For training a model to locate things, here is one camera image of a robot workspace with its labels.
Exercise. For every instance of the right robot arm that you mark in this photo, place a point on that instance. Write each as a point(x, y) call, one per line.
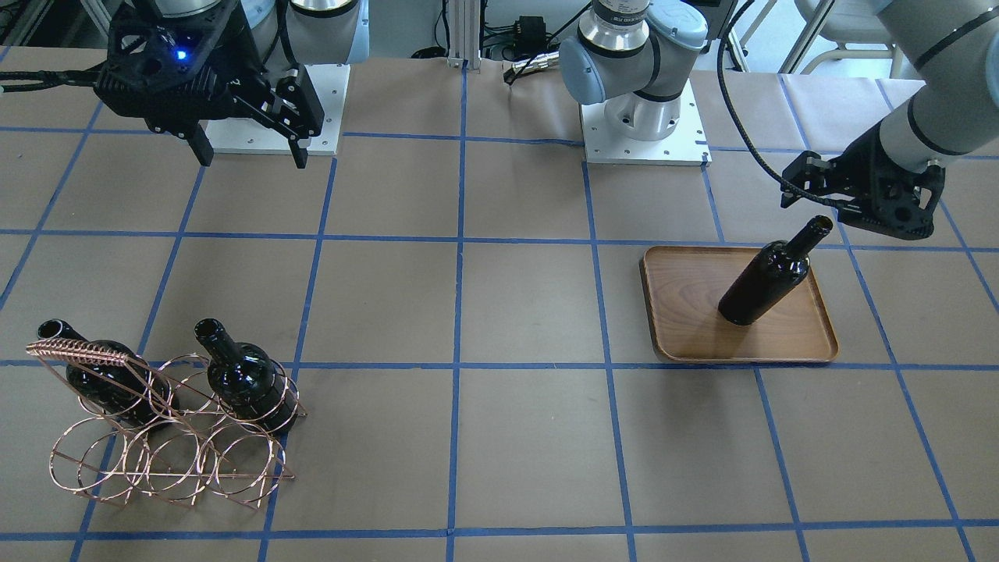
point(297, 34)

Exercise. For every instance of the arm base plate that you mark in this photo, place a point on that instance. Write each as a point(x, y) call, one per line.
point(246, 136)
point(630, 130)

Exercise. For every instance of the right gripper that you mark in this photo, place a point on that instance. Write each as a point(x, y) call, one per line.
point(239, 48)

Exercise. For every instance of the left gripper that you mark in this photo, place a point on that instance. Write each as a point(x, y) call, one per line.
point(868, 166)

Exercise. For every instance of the wooden tray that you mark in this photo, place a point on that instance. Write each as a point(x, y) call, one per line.
point(683, 285)

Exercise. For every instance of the copper wire bottle basket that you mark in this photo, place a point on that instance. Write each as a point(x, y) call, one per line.
point(193, 448)

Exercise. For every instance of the aluminium frame post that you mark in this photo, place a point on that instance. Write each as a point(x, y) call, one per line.
point(464, 34)

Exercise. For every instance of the dark wine bottle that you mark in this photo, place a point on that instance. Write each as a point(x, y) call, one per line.
point(247, 381)
point(105, 378)
point(777, 269)

